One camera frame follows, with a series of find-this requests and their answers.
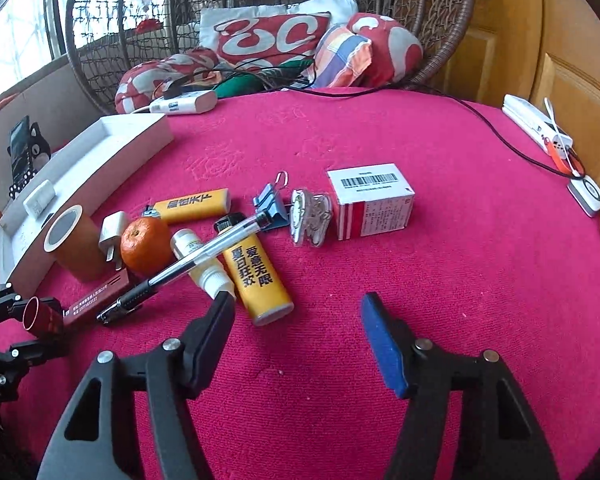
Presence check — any small bottle yellow liquid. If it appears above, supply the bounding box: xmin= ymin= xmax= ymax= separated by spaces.
xmin=170 ymin=229 xmax=237 ymax=301

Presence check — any small red jar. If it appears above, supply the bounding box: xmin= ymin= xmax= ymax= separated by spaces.
xmin=22 ymin=296 xmax=65 ymax=338

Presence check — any white charger plug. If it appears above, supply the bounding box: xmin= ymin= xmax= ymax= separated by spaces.
xmin=98 ymin=211 xmax=131 ymax=271

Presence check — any green cloth item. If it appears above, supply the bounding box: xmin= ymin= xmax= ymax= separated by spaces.
xmin=215 ymin=57 xmax=313 ymax=100

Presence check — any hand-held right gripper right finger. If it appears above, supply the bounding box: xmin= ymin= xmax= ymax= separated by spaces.
xmin=360 ymin=291 xmax=561 ymax=480

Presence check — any white red barcode box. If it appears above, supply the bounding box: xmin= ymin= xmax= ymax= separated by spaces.
xmin=326 ymin=162 xmax=416 ymax=241

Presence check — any thin white cable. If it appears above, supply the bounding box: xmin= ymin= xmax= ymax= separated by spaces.
xmin=544 ymin=97 xmax=587 ymax=179

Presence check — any round red white cushion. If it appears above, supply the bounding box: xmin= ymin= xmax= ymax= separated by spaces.
xmin=347 ymin=12 xmax=425 ymax=86

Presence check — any long white power strip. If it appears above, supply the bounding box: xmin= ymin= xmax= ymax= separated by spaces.
xmin=501 ymin=94 xmax=573 ymax=156

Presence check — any dark plug adapter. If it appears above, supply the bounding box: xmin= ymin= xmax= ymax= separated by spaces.
xmin=162 ymin=75 xmax=191 ymax=101

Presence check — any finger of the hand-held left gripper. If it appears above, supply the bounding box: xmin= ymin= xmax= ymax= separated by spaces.
xmin=0 ymin=284 xmax=27 ymax=332
xmin=0 ymin=335 xmax=68 ymax=402

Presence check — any white shallow tray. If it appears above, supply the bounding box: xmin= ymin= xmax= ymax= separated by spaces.
xmin=0 ymin=112 xmax=175 ymax=297

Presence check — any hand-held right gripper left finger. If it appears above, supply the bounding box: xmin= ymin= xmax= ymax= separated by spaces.
xmin=37 ymin=290 xmax=237 ymax=480

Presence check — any wooden door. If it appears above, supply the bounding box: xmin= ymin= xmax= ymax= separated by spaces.
xmin=445 ymin=0 xmax=600 ymax=196

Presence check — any window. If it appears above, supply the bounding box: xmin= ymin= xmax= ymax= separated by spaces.
xmin=0 ymin=0 xmax=171 ymax=111

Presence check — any black smartphone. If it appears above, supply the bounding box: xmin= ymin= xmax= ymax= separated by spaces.
xmin=7 ymin=115 xmax=33 ymax=186

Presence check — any clear ballpoint pen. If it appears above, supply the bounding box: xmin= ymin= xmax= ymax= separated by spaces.
xmin=96 ymin=210 xmax=271 ymax=326

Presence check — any lumpy red white cushion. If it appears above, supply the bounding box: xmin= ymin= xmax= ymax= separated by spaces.
xmin=115 ymin=47 xmax=221 ymax=113

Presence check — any flat red white cushion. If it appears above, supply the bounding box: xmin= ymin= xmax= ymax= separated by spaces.
xmin=215 ymin=11 xmax=332 ymax=68

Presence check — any black cat phone stand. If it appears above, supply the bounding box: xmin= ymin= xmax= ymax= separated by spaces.
xmin=7 ymin=122 xmax=51 ymax=198

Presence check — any red lighter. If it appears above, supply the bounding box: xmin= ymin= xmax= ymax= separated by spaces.
xmin=60 ymin=267 xmax=131 ymax=326

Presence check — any black cable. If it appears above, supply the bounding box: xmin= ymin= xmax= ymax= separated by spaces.
xmin=180 ymin=55 xmax=588 ymax=181

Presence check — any blue binder clip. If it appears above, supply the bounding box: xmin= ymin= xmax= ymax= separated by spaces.
xmin=252 ymin=171 xmax=292 ymax=233

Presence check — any wicker hanging chair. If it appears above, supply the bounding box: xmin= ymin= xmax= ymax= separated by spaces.
xmin=65 ymin=0 xmax=477 ymax=116

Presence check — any brown cardboard box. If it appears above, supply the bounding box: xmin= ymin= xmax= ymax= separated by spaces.
xmin=44 ymin=205 xmax=111 ymax=282

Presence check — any plaid cushion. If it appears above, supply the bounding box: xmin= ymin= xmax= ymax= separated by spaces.
xmin=312 ymin=22 xmax=373 ymax=88

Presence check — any white square charger pad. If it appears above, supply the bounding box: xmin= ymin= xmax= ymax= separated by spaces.
xmin=566 ymin=177 xmax=600 ymax=218

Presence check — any red orange cable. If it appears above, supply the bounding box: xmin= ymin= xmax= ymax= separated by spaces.
xmin=544 ymin=136 xmax=572 ymax=173

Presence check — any wide yellow lighter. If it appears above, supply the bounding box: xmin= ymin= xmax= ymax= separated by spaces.
xmin=214 ymin=212 xmax=295 ymax=327

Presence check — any white rectangular block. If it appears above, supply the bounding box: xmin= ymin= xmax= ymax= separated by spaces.
xmin=24 ymin=182 xmax=56 ymax=218

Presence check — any slim yellow lighter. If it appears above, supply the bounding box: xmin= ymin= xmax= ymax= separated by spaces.
xmin=141 ymin=187 xmax=231 ymax=226

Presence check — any white hair clip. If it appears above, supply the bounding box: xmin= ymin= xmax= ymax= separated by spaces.
xmin=287 ymin=187 xmax=333 ymax=248

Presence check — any white pillow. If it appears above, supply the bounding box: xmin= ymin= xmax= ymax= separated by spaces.
xmin=198 ymin=0 xmax=359 ymax=56

